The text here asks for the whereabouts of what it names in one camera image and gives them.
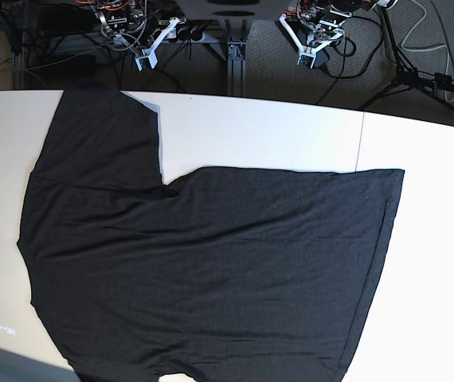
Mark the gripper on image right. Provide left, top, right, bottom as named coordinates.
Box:
left=279, top=14, right=342, bottom=54

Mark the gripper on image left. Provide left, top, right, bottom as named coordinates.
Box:
left=109, top=18, right=180, bottom=54

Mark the black T-shirt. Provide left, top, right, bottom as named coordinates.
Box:
left=18, top=90, right=405, bottom=381

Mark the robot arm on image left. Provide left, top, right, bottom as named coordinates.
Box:
left=92, top=0, right=186, bottom=57

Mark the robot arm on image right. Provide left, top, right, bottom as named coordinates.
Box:
left=279, top=0, right=378, bottom=57

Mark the grey power strip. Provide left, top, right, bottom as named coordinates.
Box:
left=170, top=27, right=205, bottom=44

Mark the black power brick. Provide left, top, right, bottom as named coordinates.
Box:
left=311, top=49, right=330, bottom=69

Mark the black tripod stand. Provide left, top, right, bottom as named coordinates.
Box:
left=358, top=8, right=454, bottom=112

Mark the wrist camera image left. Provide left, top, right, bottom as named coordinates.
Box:
left=135, top=53, right=158, bottom=72

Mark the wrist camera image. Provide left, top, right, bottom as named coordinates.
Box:
left=135, top=53, right=158, bottom=72
left=298, top=53, right=316, bottom=69

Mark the grey base plate top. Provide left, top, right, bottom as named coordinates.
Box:
left=175, top=0, right=291, bottom=21

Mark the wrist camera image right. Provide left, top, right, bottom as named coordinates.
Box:
left=298, top=53, right=316, bottom=69

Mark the aluminium frame post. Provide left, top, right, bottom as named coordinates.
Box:
left=224, top=19, right=249, bottom=97

